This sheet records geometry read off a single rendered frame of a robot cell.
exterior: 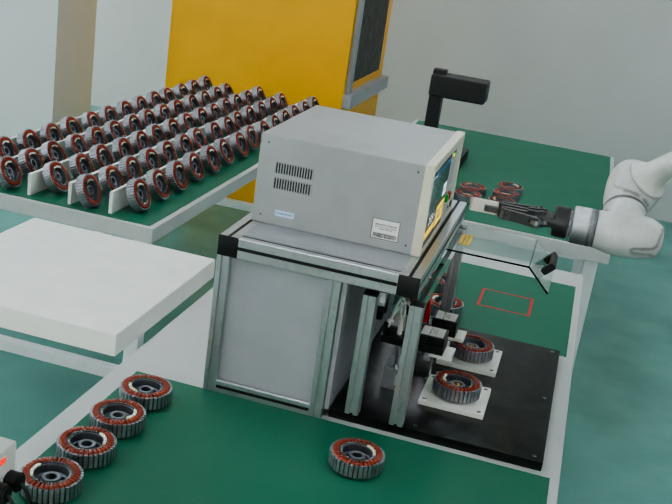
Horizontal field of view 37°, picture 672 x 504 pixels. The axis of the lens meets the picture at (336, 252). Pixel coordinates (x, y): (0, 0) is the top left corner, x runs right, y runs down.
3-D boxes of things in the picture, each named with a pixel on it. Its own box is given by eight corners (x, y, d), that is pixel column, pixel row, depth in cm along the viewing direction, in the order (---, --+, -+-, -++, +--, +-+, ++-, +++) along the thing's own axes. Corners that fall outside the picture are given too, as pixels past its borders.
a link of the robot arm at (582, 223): (590, 241, 241) (565, 236, 243) (599, 205, 238) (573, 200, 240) (589, 252, 233) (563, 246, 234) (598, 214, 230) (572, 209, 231)
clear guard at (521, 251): (554, 265, 263) (559, 244, 261) (548, 294, 241) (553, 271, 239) (432, 239, 270) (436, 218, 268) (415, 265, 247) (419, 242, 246)
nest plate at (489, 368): (501, 355, 262) (502, 350, 262) (494, 377, 248) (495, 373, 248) (445, 341, 265) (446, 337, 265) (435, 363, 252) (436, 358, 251)
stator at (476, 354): (494, 351, 261) (497, 338, 259) (489, 368, 250) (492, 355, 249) (452, 341, 263) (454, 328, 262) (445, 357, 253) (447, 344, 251)
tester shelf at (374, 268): (464, 218, 270) (467, 202, 268) (416, 300, 207) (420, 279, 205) (307, 185, 279) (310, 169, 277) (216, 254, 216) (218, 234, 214)
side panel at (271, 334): (324, 413, 223) (345, 278, 213) (320, 419, 220) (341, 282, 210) (207, 383, 229) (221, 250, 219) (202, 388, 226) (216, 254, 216)
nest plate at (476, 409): (490, 393, 240) (491, 388, 240) (482, 420, 226) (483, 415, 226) (429, 377, 243) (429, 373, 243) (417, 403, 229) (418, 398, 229)
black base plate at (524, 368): (558, 358, 272) (560, 350, 271) (540, 471, 212) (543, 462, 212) (389, 318, 281) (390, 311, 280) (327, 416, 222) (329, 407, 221)
